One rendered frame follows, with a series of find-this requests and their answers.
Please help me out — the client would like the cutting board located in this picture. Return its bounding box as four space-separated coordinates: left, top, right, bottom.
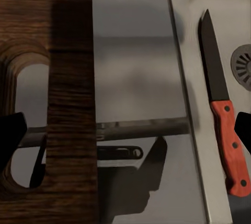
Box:
0 0 99 224

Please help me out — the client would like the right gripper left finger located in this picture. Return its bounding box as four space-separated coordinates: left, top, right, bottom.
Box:
0 112 27 175

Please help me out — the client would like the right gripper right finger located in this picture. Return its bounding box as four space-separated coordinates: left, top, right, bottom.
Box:
234 112 251 154

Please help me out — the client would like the parer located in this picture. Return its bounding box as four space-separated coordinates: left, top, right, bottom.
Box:
201 9 251 197

